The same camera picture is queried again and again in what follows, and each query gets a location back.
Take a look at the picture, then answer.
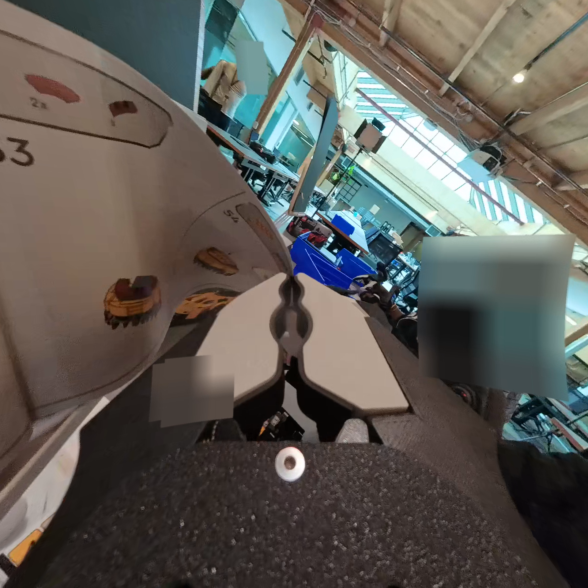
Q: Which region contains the square studio light panel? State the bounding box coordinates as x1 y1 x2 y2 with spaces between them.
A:
353 118 387 155

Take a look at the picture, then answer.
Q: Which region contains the ceiling mounted grey device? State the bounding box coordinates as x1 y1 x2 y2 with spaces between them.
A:
469 143 508 177

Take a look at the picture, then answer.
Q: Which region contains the blue topped table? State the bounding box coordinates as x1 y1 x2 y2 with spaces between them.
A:
330 213 371 256

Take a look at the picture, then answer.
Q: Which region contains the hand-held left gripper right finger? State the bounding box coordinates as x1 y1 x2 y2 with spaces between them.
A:
293 274 410 415

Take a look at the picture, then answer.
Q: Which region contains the lego instruction booklet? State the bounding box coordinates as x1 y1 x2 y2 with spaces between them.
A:
0 0 296 465

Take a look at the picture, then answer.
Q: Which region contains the person's dark fleece jacket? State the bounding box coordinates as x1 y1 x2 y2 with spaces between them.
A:
497 440 588 588

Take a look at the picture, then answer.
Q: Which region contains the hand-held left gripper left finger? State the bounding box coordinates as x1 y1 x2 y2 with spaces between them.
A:
197 273 291 406

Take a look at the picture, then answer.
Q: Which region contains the brown office desk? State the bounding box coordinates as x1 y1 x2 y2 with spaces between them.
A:
206 123 301 205

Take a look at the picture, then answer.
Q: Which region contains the dark display panel on stand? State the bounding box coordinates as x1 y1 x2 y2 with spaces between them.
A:
288 96 340 217

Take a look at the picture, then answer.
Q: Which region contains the blue storage bin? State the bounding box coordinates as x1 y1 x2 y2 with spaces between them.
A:
290 231 378 291

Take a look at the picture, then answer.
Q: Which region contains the white rounded board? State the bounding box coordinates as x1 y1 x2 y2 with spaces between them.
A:
0 396 111 549

